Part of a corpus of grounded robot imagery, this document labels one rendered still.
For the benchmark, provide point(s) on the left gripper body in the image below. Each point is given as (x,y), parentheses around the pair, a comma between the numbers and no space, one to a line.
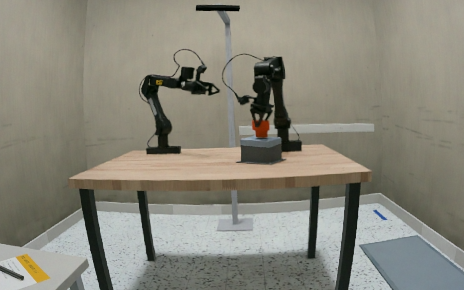
(261,101)

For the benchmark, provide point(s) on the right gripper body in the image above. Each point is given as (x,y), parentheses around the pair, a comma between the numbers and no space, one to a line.
(197,78)

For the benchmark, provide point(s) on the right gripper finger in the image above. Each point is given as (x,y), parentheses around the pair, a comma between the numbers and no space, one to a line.
(195,88)
(210,89)

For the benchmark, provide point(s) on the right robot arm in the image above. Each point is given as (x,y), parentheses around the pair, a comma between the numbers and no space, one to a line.
(163,125)

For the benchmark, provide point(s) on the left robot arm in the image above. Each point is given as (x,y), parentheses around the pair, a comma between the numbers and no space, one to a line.
(261,86)

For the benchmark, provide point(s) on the orange-brown peg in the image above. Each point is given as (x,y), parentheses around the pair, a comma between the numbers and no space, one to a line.
(261,131)

